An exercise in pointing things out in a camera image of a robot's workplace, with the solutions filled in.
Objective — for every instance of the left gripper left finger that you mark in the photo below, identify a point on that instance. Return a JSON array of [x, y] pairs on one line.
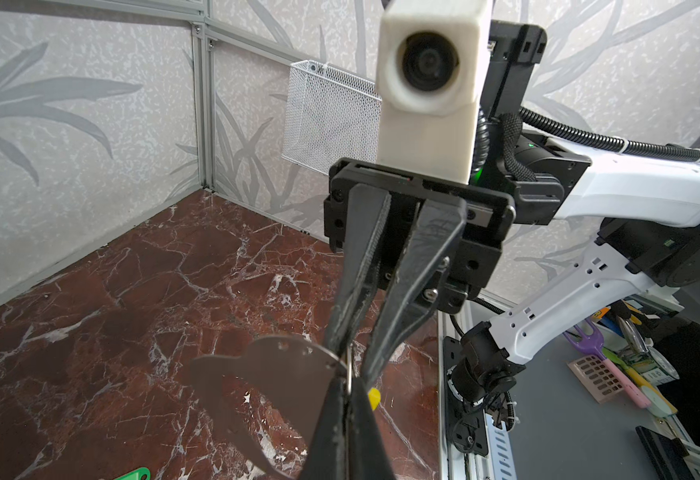
[[326, 458]]

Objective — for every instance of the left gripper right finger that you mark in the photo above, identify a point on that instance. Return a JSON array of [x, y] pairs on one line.
[[366, 456]]

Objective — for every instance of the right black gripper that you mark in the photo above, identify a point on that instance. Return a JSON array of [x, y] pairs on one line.
[[369, 213]]

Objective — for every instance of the grey metal carabiner plate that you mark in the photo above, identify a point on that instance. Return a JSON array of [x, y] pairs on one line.
[[293, 373]]

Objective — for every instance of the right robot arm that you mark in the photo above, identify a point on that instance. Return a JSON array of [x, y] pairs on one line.
[[650, 235]]

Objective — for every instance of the key with green tag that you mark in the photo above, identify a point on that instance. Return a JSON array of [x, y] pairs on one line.
[[140, 473]]

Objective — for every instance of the purple plastic tool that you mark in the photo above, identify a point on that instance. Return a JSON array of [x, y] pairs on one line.
[[588, 343]]

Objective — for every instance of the aluminium mounting rail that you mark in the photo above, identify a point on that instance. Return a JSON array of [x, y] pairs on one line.
[[483, 377]]

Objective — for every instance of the white wire mesh basket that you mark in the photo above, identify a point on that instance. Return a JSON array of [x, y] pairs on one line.
[[330, 114]]

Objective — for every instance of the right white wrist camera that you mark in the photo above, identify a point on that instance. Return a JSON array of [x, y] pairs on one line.
[[433, 59]]

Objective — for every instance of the aluminium frame corner post right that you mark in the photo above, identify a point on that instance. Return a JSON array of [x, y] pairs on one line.
[[203, 86]]

